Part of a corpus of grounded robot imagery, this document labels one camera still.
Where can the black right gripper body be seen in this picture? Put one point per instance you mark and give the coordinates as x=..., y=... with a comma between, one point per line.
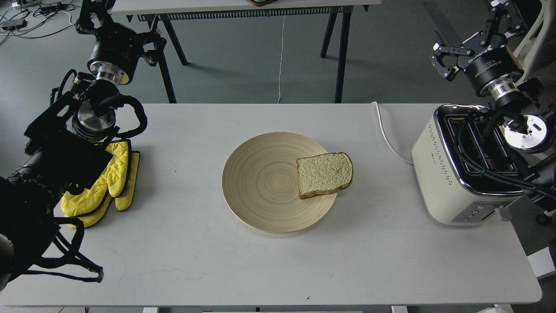
x=489, y=62

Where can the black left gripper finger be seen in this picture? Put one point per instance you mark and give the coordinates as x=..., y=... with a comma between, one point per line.
x=99, y=8
x=156, y=55

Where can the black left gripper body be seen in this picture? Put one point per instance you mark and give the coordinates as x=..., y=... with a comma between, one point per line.
x=117, y=51

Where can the slice of brown bread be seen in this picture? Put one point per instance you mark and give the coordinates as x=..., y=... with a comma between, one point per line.
x=324, y=174

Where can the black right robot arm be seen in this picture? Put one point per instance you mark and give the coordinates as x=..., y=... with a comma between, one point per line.
x=514, y=108

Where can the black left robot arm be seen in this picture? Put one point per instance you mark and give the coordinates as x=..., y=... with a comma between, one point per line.
x=68, y=151

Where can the cream two-slot toaster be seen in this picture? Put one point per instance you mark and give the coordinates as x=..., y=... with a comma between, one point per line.
x=454, y=193

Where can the background white trestle table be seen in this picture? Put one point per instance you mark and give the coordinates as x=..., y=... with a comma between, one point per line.
x=221, y=9

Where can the yellow oven mitt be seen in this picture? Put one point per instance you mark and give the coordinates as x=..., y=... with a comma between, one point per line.
x=111, y=182
x=128, y=182

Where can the round bamboo plate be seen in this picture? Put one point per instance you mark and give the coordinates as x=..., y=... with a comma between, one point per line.
x=260, y=183

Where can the white chair frame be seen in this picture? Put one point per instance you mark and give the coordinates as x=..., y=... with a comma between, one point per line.
x=536, y=51

